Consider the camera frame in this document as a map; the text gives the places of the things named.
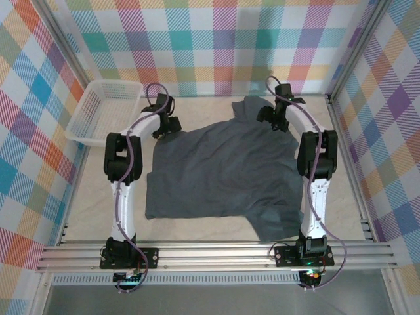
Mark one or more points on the aluminium frame corner post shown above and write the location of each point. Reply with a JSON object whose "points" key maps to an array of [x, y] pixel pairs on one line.
{"points": [[357, 49], [62, 42]]}

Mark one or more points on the white plastic mesh basket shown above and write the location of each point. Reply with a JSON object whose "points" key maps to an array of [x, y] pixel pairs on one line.
{"points": [[95, 111]]}

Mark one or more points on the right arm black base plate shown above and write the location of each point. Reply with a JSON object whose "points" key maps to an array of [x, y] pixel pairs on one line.
{"points": [[285, 256]]}

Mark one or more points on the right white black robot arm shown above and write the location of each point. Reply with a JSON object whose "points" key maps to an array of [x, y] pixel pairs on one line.
{"points": [[315, 203]]}

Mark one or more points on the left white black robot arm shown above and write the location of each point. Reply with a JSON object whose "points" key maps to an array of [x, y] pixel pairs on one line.
{"points": [[123, 210]]}

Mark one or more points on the aluminium table side rail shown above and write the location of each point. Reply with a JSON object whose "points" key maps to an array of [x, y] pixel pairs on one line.
{"points": [[367, 226], [82, 164]]}

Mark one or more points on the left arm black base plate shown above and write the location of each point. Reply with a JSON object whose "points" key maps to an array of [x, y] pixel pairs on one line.
{"points": [[149, 257]]}

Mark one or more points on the grey-blue t-shirt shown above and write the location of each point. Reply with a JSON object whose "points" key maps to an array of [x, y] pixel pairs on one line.
{"points": [[223, 174]]}

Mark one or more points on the long aluminium base rail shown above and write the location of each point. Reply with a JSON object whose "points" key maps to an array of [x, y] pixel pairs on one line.
{"points": [[213, 256]]}

